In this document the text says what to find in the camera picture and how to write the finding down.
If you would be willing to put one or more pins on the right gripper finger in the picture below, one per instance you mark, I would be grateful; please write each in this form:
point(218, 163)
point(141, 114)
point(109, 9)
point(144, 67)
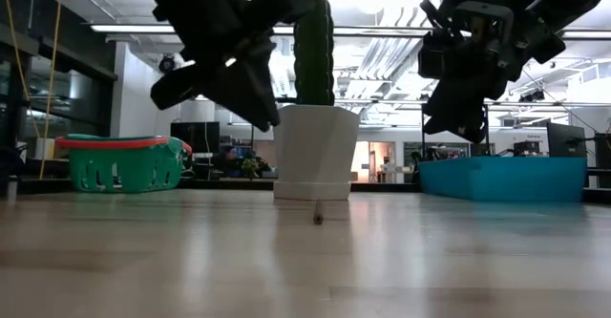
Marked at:
point(446, 110)
point(482, 103)

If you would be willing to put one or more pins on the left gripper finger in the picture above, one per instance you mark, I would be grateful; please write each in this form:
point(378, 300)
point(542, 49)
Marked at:
point(262, 84)
point(236, 93)

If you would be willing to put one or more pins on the black round ceiling lamp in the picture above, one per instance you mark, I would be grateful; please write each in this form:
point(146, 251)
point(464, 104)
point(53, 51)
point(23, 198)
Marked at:
point(167, 60)

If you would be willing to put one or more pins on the green cactus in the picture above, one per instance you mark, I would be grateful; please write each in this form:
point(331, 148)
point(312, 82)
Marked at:
point(315, 69)

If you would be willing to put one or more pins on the black monitor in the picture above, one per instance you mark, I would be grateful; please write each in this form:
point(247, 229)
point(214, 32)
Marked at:
point(565, 140)
point(195, 137)

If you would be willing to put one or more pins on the overhead light bar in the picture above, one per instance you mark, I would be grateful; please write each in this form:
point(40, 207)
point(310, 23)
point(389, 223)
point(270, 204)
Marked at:
point(143, 28)

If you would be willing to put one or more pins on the small potted plant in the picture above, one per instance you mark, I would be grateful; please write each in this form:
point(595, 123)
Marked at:
point(250, 167)

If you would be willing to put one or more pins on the blue plastic tray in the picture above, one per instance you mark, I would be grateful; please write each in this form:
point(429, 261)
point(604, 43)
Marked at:
point(501, 179)

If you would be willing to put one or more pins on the white hexagonal plant pot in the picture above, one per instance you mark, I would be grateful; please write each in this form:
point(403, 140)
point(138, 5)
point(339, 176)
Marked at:
point(315, 151)

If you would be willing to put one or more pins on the green basket orange rim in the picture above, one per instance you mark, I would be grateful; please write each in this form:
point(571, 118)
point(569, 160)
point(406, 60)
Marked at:
point(124, 165)

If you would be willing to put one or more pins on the white bin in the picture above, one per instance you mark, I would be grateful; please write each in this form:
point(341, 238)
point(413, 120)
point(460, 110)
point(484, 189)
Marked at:
point(46, 148)

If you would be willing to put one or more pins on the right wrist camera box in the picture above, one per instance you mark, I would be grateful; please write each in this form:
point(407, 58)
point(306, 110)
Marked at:
point(503, 22)

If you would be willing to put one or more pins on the black aluminium table frame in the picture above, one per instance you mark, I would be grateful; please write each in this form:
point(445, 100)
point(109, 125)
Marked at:
point(229, 184)

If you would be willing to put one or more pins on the white post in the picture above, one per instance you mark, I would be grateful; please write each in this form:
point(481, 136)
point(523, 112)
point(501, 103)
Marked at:
point(12, 189)

